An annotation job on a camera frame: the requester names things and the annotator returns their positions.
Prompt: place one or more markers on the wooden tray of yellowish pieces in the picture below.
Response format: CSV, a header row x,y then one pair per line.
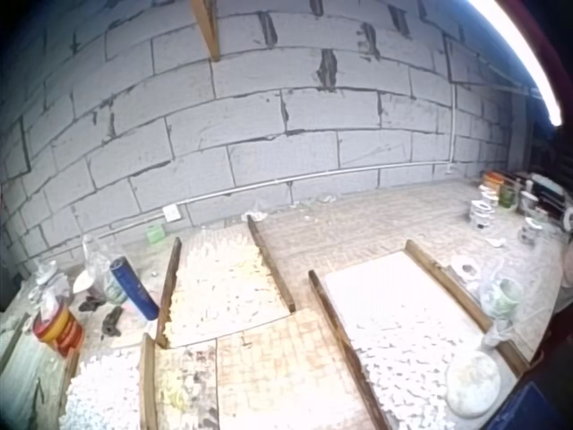
x,y
224,286

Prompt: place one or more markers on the green small box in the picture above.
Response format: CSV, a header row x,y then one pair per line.
x,y
155,233

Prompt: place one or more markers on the wooden tray of white pieces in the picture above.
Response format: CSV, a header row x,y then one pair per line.
x,y
403,331

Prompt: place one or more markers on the wooden tray with tile sheet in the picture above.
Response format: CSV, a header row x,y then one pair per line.
x,y
250,380

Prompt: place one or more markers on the blue cylindrical can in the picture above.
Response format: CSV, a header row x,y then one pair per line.
x,y
133,287

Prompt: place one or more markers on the stack of white cups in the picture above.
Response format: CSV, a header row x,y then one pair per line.
x,y
482,210

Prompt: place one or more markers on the clear plastic bottle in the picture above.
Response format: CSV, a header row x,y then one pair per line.
x,y
91,260

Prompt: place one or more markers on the dark metal tool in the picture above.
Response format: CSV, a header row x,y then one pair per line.
x,y
112,323

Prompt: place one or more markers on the wooden plank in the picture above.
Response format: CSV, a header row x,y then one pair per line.
x,y
207,24

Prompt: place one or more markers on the orange box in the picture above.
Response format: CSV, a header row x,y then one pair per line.
x,y
491,180

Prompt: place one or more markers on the white bowl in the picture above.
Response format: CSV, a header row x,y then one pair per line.
x,y
85,283

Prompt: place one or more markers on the green glass jar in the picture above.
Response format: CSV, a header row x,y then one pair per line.
x,y
507,196

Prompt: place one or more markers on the clear plastic bag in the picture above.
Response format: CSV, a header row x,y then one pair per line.
x,y
494,309

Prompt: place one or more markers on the green white cup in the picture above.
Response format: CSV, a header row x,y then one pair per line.
x,y
505,298

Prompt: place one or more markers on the white mug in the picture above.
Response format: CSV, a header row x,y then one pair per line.
x,y
530,230

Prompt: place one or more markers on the stack of red yellow tape rolls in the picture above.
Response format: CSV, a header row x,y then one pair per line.
x,y
57,326

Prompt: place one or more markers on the heap of white pieces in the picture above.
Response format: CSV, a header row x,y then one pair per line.
x,y
105,394

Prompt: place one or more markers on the dark shelf rack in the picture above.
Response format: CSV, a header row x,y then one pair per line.
x,y
548,190

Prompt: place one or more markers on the fluorescent tube light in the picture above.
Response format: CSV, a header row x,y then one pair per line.
x,y
530,54

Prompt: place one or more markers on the blue crate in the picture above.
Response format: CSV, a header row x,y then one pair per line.
x,y
535,407

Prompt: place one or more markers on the white wall socket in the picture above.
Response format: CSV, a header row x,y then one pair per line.
x,y
172,213

